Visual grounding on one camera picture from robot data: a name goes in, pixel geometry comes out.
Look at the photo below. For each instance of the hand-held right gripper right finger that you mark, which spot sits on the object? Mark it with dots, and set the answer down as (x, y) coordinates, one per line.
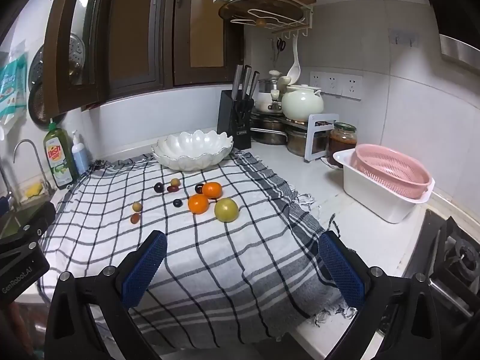
(341, 270)

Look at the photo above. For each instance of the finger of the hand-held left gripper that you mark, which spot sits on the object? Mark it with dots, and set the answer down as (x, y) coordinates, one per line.
(37, 217)
(3, 203)

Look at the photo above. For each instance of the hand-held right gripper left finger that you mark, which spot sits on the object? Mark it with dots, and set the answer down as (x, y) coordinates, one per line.
(144, 266)

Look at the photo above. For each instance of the red-brown cherry tomato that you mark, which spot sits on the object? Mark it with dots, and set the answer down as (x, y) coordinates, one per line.
(135, 218)

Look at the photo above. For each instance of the yellow cherry tomato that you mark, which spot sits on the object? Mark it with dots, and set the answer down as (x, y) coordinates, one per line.
(137, 206)

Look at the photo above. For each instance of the orange mandarin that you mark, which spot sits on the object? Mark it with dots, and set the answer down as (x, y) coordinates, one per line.
(198, 203)
(212, 190)

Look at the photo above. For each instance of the yellow-green round fruit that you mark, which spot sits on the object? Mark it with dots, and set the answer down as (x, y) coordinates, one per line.
(227, 210)

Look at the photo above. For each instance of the white scalloped bowl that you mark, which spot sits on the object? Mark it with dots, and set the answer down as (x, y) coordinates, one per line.
(191, 153)

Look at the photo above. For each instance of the steel sink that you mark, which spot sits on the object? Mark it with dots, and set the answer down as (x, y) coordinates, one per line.
(9, 225)

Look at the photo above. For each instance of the yellow sponge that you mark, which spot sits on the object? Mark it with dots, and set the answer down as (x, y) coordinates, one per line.
(35, 189)

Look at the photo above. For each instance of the green dish soap bottle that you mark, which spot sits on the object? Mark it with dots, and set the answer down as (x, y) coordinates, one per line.
(58, 157)

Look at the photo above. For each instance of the curved steel faucet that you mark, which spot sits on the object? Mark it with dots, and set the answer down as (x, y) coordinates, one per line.
(28, 142)

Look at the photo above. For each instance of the white plastic basin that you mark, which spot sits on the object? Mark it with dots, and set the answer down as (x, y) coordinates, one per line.
(375, 198)

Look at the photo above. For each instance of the black white checked cloth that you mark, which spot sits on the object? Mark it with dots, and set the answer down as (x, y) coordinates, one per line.
(225, 262)

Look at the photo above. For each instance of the perforated round pan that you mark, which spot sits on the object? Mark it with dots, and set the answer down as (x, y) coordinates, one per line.
(37, 105)

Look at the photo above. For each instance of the gas stove burner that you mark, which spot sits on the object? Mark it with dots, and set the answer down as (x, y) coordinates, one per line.
(450, 255)

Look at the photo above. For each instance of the pink colander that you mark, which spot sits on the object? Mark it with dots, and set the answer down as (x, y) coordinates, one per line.
(390, 168)

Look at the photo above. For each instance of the teal printed plastic bags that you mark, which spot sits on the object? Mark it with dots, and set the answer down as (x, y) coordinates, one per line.
(13, 90)

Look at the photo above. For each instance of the white shelf rack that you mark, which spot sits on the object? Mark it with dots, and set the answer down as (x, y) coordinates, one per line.
(313, 150)

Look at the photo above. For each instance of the glass jar of red sauce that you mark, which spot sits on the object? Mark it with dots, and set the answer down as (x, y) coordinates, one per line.
(342, 142)

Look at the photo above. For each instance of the tall steel pot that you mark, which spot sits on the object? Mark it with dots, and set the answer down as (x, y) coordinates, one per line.
(298, 142)

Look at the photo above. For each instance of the wide steel pot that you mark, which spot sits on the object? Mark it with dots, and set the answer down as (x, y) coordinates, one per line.
(268, 133)

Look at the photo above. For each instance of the round metal steamer tray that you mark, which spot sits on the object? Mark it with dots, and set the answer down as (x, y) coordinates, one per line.
(77, 56)

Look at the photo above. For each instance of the brown open window sash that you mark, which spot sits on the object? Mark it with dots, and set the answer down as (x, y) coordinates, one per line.
(60, 45)

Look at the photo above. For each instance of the black knife block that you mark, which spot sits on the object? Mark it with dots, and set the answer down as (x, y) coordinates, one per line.
(228, 120)

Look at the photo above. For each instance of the white ceramic pot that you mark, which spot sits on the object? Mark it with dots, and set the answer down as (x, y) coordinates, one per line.
(302, 103)

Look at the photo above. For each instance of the steel pot with cream knob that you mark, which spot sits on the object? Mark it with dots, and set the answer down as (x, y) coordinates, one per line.
(266, 99)

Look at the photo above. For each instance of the white ladle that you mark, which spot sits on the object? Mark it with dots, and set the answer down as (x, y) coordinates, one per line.
(294, 67)

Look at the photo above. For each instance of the steel range hood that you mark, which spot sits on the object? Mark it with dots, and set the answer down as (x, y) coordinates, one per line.
(457, 26)

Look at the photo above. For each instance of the round wooden board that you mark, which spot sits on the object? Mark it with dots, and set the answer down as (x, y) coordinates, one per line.
(232, 9)

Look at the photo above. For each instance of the white wall outlet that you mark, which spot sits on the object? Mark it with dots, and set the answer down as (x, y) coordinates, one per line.
(317, 81)
(352, 87)
(333, 83)

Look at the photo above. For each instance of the brown window frame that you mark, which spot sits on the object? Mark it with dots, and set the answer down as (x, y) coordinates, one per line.
(168, 45)

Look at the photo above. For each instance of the clear wall hooks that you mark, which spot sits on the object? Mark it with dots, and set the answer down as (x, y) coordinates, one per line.
(403, 38)

